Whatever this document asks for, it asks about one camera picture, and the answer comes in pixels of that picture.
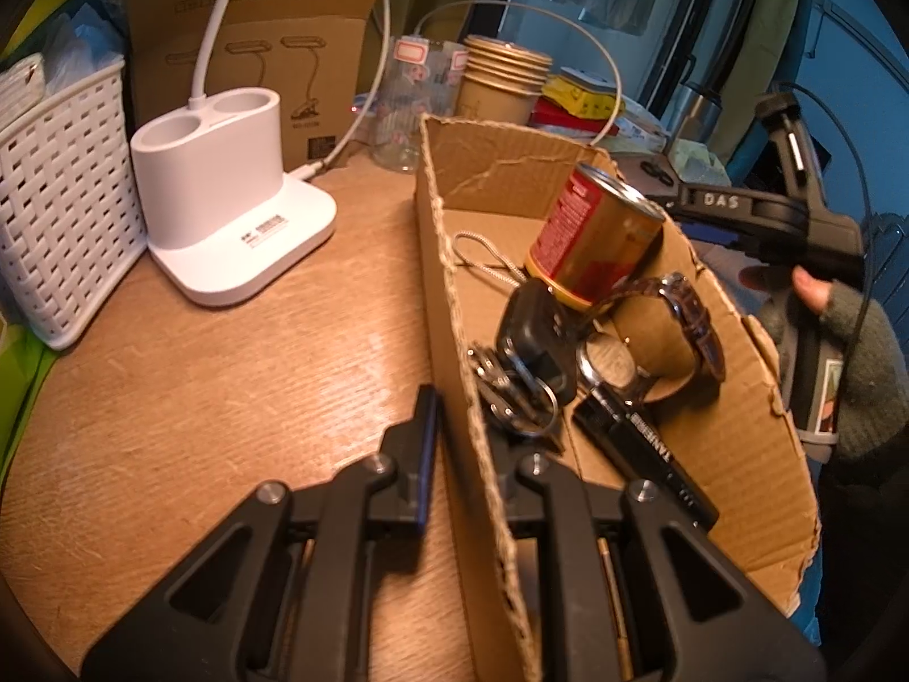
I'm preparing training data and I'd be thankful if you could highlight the silver wristwatch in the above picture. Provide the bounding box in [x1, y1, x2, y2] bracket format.
[575, 271, 727, 400]

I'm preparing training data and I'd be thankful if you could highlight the clear glass jar with stickers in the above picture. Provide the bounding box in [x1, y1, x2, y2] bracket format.
[369, 34, 470, 172]

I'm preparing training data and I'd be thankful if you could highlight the black flashlight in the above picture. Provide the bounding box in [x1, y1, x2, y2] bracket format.
[572, 387, 720, 530]

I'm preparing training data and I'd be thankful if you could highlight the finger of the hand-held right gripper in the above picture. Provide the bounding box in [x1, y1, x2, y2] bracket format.
[648, 181, 761, 253]

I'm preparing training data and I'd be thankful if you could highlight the pale green tissue pack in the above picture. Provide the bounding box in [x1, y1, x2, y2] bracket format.
[668, 138, 729, 189]

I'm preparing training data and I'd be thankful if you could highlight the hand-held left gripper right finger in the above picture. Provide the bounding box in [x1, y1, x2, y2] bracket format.
[490, 433, 828, 682]

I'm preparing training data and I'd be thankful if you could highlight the white charging cable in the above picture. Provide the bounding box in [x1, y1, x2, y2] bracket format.
[298, 0, 624, 178]

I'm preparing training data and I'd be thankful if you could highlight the yellow packet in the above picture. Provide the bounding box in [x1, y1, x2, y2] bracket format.
[543, 69, 622, 118]

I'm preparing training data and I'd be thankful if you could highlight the gold pen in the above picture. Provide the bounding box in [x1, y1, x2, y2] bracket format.
[597, 538, 635, 679]

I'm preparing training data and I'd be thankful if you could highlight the green bag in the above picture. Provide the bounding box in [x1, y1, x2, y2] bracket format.
[0, 319, 54, 470]

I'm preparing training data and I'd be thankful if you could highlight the cardboard box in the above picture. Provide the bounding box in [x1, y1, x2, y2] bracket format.
[414, 112, 823, 682]

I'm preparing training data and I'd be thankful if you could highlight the red packet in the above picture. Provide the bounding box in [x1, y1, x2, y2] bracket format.
[531, 99, 612, 138]

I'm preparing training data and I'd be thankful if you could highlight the black car key with keyring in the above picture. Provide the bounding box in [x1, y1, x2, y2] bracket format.
[465, 277, 578, 439]

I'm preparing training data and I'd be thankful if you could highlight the person's right hand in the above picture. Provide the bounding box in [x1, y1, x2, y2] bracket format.
[739, 264, 909, 464]

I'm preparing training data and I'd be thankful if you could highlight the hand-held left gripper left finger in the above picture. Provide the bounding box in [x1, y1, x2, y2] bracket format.
[80, 384, 445, 682]

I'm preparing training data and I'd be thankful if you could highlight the white desk lamp base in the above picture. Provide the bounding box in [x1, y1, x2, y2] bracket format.
[130, 0, 337, 308]

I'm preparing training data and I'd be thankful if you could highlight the white plastic bag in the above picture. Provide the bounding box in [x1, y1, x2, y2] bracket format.
[43, 3, 129, 97]

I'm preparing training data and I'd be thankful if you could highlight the stack of brown paper cups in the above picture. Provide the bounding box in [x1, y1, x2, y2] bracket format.
[454, 34, 553, 125]

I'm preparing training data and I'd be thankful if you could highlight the steel thermos bottle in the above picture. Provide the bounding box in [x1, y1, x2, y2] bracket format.
[671, 81, 725, 150]

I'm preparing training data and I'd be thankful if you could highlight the red and gold tin can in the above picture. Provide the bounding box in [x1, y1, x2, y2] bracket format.
[526, 162, 666, 311]

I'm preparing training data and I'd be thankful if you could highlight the white woven plastic basket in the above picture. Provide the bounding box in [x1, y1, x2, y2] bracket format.
[0, 53, 147, 351]

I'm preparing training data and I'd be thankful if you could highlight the brown cardboard lamp packaging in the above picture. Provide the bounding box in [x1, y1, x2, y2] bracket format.
[122, 0, 399, 168]

